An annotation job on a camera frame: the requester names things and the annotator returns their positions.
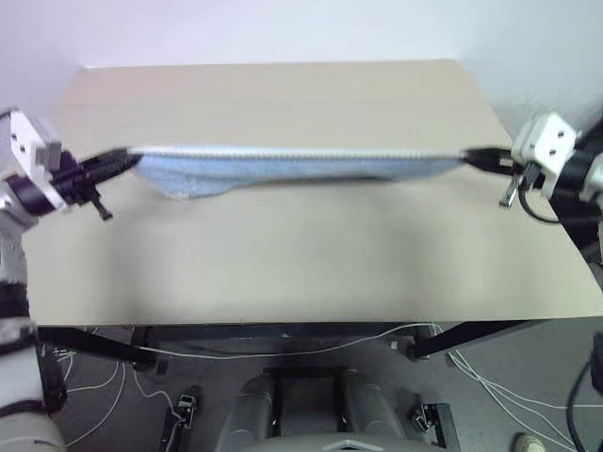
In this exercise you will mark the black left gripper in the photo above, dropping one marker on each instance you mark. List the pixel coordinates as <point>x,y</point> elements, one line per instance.
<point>71,181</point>

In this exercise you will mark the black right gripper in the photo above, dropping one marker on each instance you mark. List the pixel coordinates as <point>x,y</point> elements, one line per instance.
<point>528,176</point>

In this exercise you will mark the light blue towel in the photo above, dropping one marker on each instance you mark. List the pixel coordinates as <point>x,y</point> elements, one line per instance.
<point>282,166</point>

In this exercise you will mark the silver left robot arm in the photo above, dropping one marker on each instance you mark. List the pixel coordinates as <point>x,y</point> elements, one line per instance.
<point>18,372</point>

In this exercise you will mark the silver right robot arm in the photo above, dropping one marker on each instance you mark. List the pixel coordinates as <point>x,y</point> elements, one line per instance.
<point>577,175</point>

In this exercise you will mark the black caster foot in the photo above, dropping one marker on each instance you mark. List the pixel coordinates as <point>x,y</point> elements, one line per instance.
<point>426,419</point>
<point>184,408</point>

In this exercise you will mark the grey rounded robot leg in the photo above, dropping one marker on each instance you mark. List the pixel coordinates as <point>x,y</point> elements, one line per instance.
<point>372,412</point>
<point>249,412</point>

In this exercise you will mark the white shoe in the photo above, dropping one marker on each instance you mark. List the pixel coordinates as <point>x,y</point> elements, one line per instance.
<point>528,443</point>

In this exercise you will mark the grey robot waist plate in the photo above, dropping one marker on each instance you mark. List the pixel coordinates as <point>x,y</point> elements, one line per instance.
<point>346,443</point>

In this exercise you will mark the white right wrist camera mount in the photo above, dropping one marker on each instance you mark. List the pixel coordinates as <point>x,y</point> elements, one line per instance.
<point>546,137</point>

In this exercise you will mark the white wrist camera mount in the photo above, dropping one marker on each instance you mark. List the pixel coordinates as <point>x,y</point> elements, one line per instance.
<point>546,137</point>
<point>29,141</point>

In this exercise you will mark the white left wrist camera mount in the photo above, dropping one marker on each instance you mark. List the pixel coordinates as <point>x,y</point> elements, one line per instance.
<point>29,141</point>

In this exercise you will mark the black metal table frame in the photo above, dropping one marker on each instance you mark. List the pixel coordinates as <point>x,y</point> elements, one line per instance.
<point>108,348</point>

